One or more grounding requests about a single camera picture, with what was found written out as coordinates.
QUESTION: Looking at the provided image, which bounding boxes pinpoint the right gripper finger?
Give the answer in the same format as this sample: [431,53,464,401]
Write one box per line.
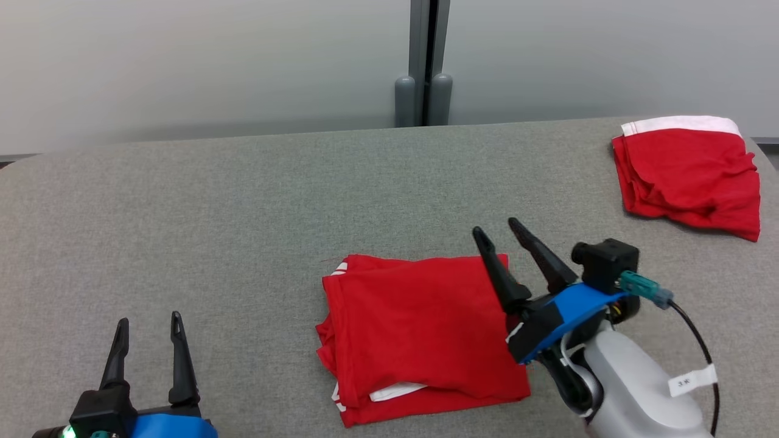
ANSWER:
[472,226,533,316]
[508,217,579,294]

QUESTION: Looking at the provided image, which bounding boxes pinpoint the red jersey with number print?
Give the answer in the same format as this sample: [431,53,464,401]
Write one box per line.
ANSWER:
[315,254,531,428]

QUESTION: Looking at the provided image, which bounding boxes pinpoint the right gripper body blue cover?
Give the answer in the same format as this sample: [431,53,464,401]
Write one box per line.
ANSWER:
[506,282,629,365]

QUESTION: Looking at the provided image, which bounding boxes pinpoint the right gripper black motor cap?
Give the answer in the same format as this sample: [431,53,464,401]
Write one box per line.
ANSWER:
[609,295,641,324]

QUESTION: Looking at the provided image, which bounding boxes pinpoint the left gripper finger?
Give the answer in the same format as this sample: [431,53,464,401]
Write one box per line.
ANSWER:
[100,317,130,391]
[168,311,201,408]

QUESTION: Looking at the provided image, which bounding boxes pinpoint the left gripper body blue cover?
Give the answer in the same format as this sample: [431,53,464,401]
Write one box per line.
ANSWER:
[129,406,218,438]

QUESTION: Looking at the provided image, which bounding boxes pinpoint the red shorts with white stripe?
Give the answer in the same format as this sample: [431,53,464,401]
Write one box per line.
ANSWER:
[612,115,761,243]

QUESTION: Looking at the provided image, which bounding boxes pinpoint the grey rounded post bumper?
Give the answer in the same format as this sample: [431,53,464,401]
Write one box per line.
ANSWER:
[429,73,453,127]
[394,75,417,128]

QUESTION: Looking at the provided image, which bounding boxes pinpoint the white paper cable tag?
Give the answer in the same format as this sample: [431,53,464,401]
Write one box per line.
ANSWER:
[668,363,719,398]

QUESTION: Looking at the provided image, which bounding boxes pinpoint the right black cable teal plug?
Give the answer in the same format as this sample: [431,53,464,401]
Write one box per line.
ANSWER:
[620,271,722,436]

